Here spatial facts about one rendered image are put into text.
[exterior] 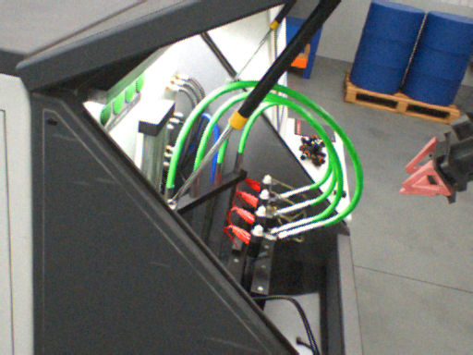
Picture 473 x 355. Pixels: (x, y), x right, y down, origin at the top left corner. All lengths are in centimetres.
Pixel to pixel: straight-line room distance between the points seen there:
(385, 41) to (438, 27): 53
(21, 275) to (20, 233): 8
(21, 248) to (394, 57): 528
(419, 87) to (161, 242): 540
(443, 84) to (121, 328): 539
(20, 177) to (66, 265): 15
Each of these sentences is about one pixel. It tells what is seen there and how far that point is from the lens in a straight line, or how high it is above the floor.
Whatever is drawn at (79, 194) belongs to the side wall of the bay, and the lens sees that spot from 72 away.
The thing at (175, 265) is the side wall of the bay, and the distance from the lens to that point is 73.
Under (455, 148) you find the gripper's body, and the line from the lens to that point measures 94.
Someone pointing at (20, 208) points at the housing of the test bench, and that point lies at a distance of 77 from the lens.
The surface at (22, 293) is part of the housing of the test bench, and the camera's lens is 86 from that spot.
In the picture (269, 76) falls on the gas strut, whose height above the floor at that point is 153.
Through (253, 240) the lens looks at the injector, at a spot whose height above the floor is 108.
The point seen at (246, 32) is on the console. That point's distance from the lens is 130.
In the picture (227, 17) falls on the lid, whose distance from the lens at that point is 56.
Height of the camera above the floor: 170
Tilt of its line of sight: 27 degrees down
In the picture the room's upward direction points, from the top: 11 degrees clockwise
